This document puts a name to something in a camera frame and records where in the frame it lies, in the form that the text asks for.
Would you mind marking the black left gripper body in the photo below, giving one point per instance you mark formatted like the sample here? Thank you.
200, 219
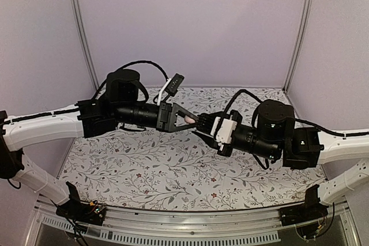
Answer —
165, 108

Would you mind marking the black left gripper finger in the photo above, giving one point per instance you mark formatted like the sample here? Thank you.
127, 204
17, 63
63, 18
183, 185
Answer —
186, 126
178, 110

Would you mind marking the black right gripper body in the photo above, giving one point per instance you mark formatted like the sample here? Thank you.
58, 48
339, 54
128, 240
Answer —
223, 152

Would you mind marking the white earbuds charging case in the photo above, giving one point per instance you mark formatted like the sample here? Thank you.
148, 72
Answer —
189, 120

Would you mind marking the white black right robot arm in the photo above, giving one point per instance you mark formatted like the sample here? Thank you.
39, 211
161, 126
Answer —
272, 135

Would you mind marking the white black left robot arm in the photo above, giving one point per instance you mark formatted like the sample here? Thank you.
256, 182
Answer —
125, 100

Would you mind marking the floral patterned table mat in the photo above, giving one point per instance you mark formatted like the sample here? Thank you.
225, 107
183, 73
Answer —
177, 171

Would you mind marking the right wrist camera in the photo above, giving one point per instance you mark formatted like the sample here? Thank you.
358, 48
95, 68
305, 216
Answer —
224, 134

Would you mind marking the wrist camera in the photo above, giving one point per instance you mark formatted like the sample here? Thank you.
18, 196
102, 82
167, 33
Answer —
224, 134
169, 89

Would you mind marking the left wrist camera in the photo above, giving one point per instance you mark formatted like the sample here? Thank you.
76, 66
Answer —
169, 89

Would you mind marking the aluminium front rail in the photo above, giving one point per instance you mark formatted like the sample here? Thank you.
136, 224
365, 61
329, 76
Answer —
125, 226

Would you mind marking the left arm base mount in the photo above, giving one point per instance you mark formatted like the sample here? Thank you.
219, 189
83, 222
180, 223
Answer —
74, 209

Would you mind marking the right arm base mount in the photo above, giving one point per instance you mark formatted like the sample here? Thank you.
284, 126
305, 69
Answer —
309, 217

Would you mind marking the left aluminium corner post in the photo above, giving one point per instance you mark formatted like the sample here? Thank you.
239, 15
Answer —
77, 13

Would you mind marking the aluminium corner post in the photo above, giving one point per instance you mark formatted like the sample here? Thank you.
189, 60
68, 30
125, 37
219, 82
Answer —
306, 8
77, 13

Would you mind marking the right aluminium corner post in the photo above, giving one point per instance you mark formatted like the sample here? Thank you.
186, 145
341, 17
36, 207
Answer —
306, 8

